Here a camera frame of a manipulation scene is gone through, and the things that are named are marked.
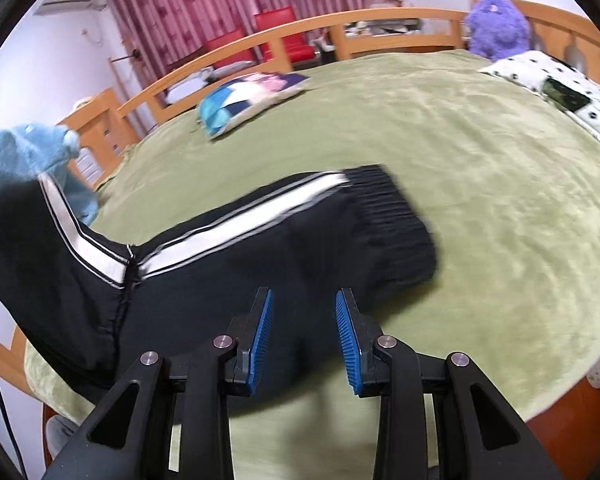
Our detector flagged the wooden bedside cabinet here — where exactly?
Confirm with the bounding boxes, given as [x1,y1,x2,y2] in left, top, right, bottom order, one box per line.
[56,87,129,187]

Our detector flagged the wooden bed frame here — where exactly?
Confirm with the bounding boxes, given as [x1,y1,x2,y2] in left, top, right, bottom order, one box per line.
[0,0,600,441]

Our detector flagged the pile of papers and boxes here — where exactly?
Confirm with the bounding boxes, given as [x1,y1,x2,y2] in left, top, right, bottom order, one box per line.
[347,0,423,37]

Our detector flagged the maroon striped curtain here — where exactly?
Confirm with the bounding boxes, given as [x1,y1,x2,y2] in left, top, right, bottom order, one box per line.
[100,0,371,79]

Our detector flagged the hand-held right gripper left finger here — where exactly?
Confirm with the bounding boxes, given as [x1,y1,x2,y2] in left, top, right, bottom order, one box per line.
[42,287,273,480]

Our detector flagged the dark green pouch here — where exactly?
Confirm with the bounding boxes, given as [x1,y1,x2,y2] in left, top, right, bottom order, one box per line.
[542,77,592,114]

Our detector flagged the geometric pattern cushion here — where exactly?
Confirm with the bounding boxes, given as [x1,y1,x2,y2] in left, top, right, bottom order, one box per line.
[197,71,312,141]

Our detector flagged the green fleece blanket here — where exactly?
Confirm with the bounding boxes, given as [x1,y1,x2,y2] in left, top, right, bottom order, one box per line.
[24,49,600,480]

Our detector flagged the red chair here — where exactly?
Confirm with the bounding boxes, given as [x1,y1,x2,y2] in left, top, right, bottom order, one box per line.
[254,6,316,64]
[202,29,261,69]

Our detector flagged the blue plush blanket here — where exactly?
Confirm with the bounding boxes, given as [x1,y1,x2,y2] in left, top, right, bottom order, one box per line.
[0,121,101,227]

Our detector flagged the wooden coat rack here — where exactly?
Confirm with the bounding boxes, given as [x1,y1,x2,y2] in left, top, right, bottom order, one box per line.
[107,49,147,137]

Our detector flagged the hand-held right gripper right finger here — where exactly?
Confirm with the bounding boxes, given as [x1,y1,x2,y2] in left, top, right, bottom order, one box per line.
[335,287,563,480]

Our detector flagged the white flower print pillow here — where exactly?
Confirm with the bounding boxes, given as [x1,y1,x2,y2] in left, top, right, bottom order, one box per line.
[480,50,600,157]

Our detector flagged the purple plush toy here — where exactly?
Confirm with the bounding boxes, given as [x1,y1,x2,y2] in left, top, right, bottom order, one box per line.
[464,0,531,59]

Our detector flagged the black white striped pants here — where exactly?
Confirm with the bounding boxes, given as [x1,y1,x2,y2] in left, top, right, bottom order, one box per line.
[0,163,441,419]

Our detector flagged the white air conditioner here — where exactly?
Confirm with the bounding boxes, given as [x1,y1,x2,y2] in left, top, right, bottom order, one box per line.
[34,0,109,16]

